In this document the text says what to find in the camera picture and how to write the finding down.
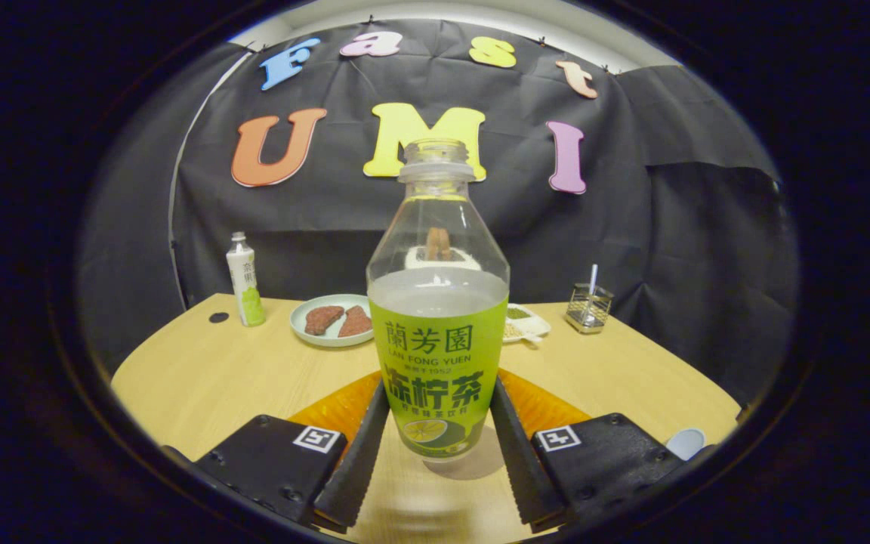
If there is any small white green bottle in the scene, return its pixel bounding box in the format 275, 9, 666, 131
226, 232, 267, 328

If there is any white divided tray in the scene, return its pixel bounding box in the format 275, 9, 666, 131
503, 304, 552, 343

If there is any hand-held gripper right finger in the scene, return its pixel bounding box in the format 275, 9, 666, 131
489, 370, 715, 533

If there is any white toaster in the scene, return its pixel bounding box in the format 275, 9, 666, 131
405, 246, 483, 273

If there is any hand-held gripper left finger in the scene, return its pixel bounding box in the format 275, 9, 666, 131
193, 370, 390, 533

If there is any brown meat piece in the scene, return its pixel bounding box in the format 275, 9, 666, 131
338, 305, 373, 338
304, 305, 345, 336

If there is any green label juice bottle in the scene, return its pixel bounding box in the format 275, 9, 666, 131
366, 138, 511, 462

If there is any wooden table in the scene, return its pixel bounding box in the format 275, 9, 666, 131
110, 293, 742, 544

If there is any light green plate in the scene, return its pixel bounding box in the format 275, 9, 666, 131
289, 294, 375, 348

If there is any white cup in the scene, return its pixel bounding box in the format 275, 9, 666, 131
665, 428, 707, 462

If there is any wire mesh holder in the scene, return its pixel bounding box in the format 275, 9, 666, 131
565, 283, 614, 335

